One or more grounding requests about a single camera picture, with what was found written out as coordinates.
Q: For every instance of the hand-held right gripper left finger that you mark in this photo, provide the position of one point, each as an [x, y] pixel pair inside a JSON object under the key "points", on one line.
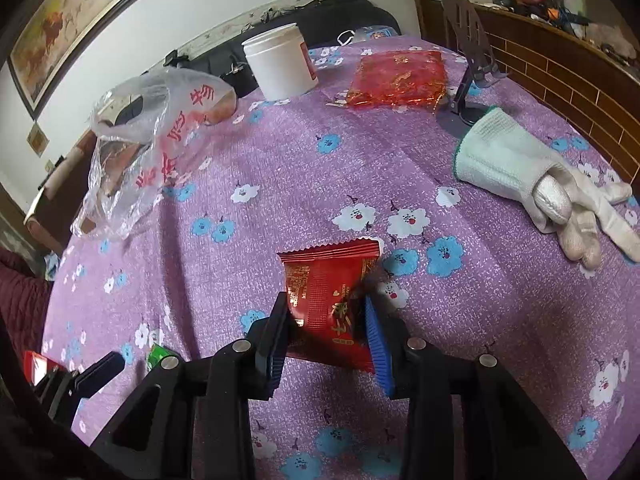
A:
{"points": [[277, 345]]}

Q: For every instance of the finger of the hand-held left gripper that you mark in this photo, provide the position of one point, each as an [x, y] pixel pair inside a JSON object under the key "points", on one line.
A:
{"points": [[102, 370], [57, 392]]}

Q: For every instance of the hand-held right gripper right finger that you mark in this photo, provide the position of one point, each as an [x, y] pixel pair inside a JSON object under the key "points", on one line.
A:
{"points": [[377, 350]]}

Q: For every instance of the red cardboard box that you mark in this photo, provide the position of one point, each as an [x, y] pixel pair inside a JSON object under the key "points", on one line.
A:
{"points": [[37, 365]]}

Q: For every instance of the dark red snack packet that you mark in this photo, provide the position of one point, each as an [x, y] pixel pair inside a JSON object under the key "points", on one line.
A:
{"points": [[325, 300]]}

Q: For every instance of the green candy wrapper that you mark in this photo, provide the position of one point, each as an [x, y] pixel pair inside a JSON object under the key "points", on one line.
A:
{"points": [[157, 355]]}

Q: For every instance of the maroon quilted cushion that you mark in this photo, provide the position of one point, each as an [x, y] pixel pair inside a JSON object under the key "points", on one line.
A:
{"points": [[20, 295]]}

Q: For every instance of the pale green cloth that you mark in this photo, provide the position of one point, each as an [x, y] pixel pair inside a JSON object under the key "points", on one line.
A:
{"points": [[51, 266]]}

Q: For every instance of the purple floral tablecloth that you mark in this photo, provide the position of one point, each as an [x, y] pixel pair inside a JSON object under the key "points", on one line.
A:
{"points": [[300, 185]]}

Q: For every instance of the brown sofa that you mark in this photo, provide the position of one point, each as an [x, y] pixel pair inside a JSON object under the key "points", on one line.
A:
{"points": [[55, 195]]}

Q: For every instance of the white knit glove green cuff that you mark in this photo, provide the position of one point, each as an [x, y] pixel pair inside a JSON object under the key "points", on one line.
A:
{"points": [[500, 155]]}

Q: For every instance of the grey-tipped work glove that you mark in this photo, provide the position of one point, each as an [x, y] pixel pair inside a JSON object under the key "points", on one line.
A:
{"points": [[552, 200]]}

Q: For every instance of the clear plastic bag red print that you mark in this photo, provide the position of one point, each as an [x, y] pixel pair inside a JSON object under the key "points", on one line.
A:
{"points": [[165, 125]]}

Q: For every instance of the red sheer gift pouch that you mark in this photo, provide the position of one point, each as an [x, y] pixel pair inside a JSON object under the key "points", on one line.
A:
{"points": [[397, 80]]}

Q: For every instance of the white plastic jar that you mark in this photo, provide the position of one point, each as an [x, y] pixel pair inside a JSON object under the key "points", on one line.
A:
{"points": [[280, 65]]}

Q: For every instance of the blue packet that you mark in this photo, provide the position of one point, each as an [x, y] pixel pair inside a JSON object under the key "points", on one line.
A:
{"points": [[377, 33]]}

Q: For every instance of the brick-pattern wooden counter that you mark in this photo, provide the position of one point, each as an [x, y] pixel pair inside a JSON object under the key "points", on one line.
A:
{"points": [[565, 85]]}

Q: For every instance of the black phone stand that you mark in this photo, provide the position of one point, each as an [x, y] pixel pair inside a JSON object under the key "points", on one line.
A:
{"points": [[470, 30]]}

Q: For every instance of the black bag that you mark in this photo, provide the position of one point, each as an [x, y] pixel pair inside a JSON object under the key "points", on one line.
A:
{"points": [[345, 15]]}

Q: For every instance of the framed landscape painting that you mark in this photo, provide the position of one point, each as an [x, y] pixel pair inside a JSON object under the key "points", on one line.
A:
{"points": [[75, 20]]}

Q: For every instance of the wall socket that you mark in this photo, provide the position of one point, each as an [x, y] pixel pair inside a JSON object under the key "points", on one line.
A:
{"points": [[49, 165]]}

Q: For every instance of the small square wall plaque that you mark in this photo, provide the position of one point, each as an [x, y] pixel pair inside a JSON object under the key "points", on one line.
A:
{"points": [[37, 140]]}

